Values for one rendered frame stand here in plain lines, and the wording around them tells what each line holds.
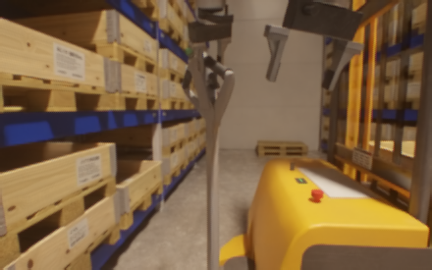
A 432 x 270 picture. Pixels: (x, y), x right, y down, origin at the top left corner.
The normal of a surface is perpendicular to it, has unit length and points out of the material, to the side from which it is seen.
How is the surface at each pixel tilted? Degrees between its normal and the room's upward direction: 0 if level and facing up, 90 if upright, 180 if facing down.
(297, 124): 90
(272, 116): 90
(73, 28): 90
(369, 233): 90
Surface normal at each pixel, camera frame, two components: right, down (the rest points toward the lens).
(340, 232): -0.12, 0.12
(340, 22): 0.09, 0.51
